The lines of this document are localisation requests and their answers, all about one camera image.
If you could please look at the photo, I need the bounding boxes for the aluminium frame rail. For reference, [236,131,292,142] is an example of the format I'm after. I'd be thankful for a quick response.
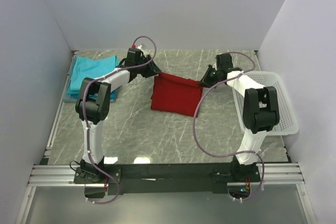
[28,46,303,194]

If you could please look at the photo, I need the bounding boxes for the teal folded t shirt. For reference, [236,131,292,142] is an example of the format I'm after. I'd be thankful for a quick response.
[62,88,116,103]

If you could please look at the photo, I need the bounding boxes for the white plastic perforated basket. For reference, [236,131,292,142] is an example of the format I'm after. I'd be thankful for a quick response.
[247,71,299,136]

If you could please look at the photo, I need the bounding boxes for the light blue folded t shirt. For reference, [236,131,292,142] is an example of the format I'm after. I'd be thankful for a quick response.
[69,56,120,93]

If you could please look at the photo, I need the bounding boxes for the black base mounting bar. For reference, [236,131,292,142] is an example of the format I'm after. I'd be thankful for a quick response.
[73,163,261,195]

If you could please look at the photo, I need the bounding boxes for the red t shirt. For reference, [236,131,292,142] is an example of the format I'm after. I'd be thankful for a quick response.
[151,73,203,116]

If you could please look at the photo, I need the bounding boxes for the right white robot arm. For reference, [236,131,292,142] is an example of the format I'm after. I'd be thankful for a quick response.
[199,52,280,182]

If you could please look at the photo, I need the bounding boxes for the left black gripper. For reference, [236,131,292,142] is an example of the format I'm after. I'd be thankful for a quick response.
[135,54,162,78]

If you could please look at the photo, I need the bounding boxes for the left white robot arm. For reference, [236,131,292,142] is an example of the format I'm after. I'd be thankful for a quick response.
[75,47,161,183]

